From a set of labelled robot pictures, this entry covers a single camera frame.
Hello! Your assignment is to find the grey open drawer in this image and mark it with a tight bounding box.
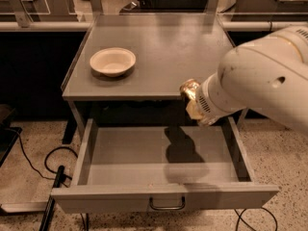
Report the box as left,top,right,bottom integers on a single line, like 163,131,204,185
52,119,279,213

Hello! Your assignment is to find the black floor cable right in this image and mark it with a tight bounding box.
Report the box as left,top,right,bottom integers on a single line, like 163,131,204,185
234,207,279,231

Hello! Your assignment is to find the black floor cable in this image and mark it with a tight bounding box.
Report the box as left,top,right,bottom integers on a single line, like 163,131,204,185
234,207,279,231
13,128,80,188

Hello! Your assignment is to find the white paper bowl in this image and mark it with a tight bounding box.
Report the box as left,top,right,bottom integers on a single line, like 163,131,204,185
90,47,136,77

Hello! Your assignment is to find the grey counter cabinet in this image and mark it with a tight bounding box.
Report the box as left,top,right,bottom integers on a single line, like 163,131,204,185
63,13,235,133

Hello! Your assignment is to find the orange soda can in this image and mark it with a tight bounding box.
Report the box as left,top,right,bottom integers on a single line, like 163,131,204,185
179,78,219,127

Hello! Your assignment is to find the black stand pole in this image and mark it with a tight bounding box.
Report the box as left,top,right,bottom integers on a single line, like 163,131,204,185
39,166,64,231

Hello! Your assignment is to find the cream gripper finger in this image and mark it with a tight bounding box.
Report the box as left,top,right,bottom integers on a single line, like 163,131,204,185
186,100,203,120

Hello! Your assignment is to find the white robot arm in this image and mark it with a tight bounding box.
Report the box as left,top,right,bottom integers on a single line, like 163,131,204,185
186,26,308,134

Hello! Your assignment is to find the black floor cable left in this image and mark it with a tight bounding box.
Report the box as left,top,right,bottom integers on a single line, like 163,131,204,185
13,128,80,188

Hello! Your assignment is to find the black metal drawer handle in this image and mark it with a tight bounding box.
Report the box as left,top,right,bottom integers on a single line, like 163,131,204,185
148,196,186,211

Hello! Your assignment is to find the white horizontal rail pipe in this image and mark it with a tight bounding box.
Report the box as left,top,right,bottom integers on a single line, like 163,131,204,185
0,21,308,32

